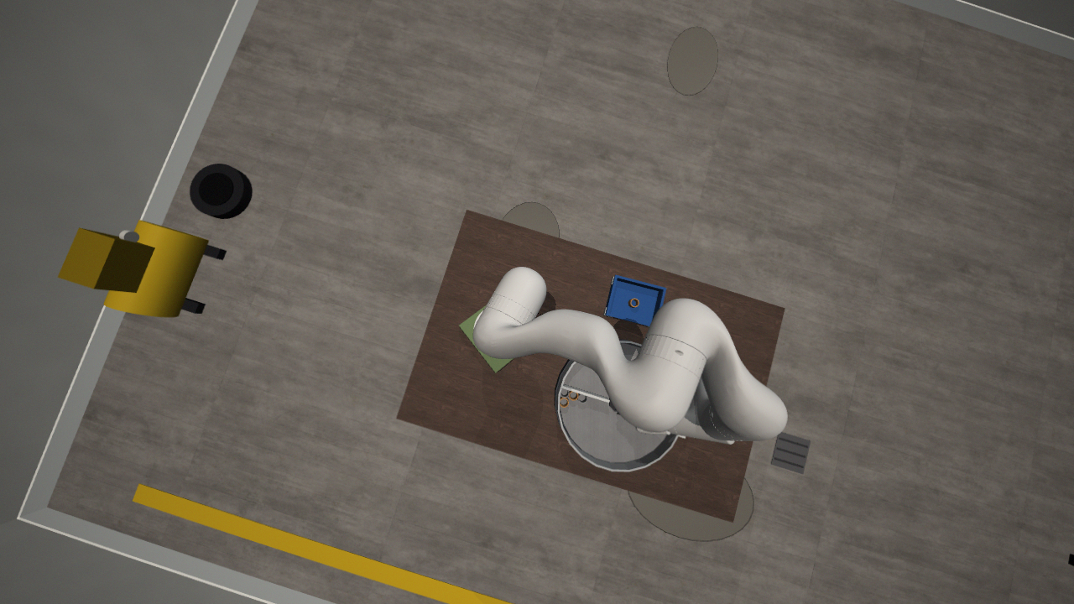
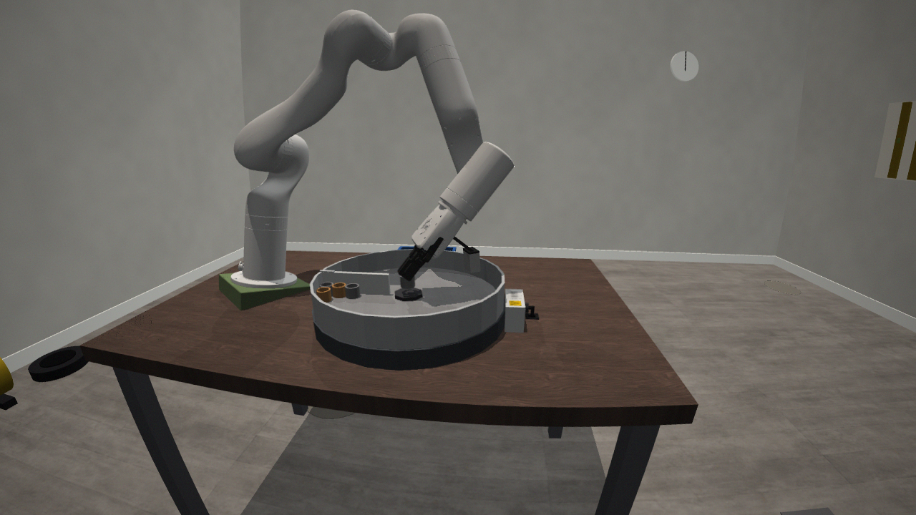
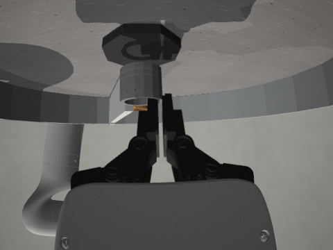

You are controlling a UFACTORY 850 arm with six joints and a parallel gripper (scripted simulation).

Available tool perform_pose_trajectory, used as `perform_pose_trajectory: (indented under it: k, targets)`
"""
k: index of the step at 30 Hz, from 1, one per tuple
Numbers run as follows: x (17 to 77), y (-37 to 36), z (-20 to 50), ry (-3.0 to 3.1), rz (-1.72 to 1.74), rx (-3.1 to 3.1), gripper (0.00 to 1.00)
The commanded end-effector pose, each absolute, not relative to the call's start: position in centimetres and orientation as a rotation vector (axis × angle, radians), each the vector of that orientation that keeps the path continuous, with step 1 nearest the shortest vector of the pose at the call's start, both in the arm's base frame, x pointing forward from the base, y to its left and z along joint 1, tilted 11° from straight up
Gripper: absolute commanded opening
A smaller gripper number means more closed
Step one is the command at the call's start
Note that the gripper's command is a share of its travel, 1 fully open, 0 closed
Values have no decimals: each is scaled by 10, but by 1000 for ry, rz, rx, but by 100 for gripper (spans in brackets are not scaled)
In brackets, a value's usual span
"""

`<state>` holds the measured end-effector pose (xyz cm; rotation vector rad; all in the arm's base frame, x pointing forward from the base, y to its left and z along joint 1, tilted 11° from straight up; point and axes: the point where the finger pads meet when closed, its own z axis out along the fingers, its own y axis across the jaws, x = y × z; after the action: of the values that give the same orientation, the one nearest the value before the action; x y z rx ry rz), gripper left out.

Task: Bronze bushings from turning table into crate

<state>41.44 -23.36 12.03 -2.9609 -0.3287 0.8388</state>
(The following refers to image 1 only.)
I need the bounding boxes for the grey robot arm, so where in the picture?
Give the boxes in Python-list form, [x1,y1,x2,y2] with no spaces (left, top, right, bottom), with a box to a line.
[473,267,788,445]

